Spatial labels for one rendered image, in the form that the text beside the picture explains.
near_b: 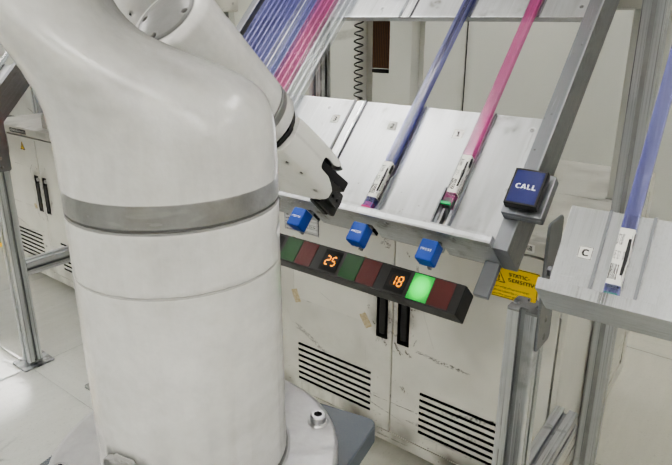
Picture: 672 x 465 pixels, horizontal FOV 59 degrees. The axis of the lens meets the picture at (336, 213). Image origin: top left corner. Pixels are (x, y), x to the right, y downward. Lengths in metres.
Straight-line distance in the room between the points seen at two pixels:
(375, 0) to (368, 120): 0.28
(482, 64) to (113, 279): 2.63
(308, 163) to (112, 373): 0.36
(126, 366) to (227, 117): 0.14
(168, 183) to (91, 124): 0.04
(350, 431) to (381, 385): 0.93
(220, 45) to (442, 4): 0.59
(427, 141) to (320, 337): 0.70
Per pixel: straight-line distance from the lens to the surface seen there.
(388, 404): 1.40
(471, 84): 2.90
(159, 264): 0.31
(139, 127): 0.29
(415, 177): 0.85
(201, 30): 0.54
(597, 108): 2.72
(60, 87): 0.30
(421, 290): 0.77
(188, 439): 0.36
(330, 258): 0.85
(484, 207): 0.79
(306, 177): 0.65
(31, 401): 1.87
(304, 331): 1.47
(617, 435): 1.72
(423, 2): 1.09
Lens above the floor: 0.99
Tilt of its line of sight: 18 degrees down
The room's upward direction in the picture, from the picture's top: straight up
